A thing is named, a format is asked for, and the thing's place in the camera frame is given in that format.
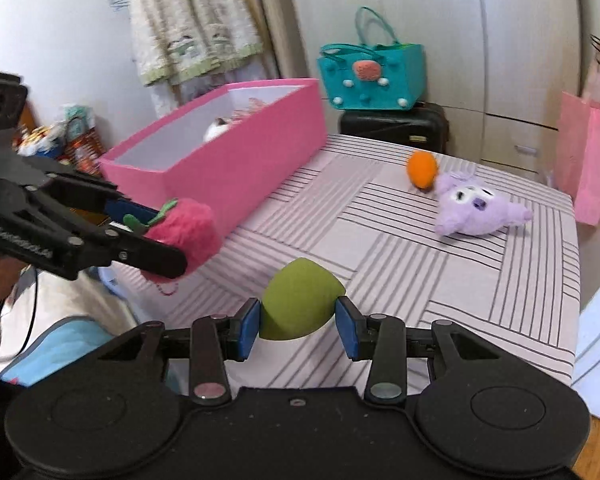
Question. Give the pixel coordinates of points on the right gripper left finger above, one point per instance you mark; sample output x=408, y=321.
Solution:
x=213, y=340

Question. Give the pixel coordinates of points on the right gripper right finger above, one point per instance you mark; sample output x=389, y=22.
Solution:
x=380, y=340

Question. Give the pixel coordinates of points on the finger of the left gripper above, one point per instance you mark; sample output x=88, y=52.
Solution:
x=78, y=190
x=67, y=244

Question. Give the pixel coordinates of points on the red strawberry plush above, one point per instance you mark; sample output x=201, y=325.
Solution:
x=173, y=241

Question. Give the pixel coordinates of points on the green beauty sponge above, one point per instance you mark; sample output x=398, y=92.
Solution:
x=299, y=300

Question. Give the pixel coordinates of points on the white brown plush cat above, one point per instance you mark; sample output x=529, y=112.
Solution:
x=218, y=127

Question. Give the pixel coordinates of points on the purple plush toy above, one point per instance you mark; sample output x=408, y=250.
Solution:
x=467, y=206

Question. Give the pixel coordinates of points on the orange beauty sponge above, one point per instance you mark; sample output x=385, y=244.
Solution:
x=422, y=170

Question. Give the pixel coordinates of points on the pink floral scrunchie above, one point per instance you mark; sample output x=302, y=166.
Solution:
x=254, y=105

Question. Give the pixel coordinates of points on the wooden side cabinet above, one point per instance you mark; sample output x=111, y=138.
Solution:
x=72, y=140

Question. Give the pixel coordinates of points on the pink storage box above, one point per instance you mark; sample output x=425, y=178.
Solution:
x=235, y=172

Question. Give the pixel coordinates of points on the white fluffy cardigan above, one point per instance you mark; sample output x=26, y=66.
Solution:
x=179, y=40

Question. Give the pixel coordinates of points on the black suitcase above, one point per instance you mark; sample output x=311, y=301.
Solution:
x=423, y=126

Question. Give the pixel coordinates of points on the teal felt tote bag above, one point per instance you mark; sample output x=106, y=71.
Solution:
x=366, y=77

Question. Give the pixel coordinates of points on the pink paper gift bag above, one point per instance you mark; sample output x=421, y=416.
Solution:
x=577, y=159

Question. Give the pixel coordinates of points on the grey wardrobe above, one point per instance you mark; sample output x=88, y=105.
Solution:
x=497, y=67

